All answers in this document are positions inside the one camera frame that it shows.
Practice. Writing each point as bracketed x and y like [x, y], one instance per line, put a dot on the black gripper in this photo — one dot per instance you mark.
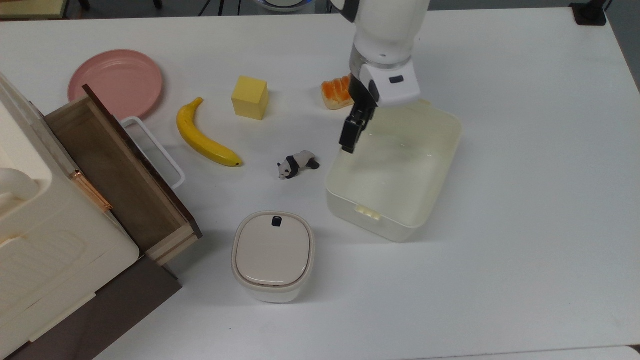
[359, 92]

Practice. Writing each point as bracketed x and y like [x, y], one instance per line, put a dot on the white translucent plastic box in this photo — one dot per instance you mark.
[400, 190]

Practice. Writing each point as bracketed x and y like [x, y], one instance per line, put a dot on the toy salmon roe sushi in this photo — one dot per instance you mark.
[337, 92]

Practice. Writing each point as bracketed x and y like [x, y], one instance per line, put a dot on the toy panda figure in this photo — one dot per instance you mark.
[295, 164]

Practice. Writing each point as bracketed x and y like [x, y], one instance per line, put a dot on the yellow cube block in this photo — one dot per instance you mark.
[250, 97]

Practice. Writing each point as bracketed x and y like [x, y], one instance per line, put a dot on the beige lidded trash bin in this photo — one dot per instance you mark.
[272, 255]

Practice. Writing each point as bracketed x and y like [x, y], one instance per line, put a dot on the yellow toy banana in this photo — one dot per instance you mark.
[200, 140]

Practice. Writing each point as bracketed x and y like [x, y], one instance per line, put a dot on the black tripod legs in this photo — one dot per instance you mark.
[220, 6]

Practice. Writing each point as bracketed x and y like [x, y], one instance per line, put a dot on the brown wooden drawer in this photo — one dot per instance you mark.
[125, 180]

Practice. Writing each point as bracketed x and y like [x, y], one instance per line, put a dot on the pink plastic plate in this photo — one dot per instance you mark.
[117, 82]

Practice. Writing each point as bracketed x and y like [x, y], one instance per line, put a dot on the cream plastic cabinet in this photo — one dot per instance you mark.
[50, 260]

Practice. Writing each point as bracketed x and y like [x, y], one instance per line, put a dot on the yellow wooden desk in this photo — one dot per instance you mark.
[30, 7]

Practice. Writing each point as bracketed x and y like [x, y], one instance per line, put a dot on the black camera stand base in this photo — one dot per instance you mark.
[590, 12]

